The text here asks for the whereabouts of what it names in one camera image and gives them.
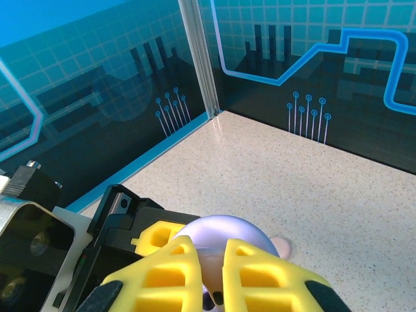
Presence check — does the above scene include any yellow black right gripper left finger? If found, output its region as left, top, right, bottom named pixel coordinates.
left=76, top=235, right=204, bottom=312

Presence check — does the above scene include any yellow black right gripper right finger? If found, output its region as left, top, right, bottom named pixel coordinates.
left=222, top=239, right=352, bottom=312

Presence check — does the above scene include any pink earbud charging case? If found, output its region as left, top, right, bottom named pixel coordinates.
left=271, top=236, right=295, bottom=261

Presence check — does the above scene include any purple wireless earbud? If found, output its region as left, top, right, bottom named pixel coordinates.
left=201, top=282, right=226, bottom=312

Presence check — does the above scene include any purple earbud charging case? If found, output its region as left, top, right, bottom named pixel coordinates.
left=174, top=214, right=281, bottom=293

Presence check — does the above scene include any blue table edge strip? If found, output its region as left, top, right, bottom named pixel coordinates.
left=64, top=112, right=211, bottom=212

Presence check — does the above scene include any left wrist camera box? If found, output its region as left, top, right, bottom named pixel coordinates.
left=0, top=198, right=94, bottom=312

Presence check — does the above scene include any aluminium frame post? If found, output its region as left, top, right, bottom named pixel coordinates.
left=177, top=0, right=222, bottom=120

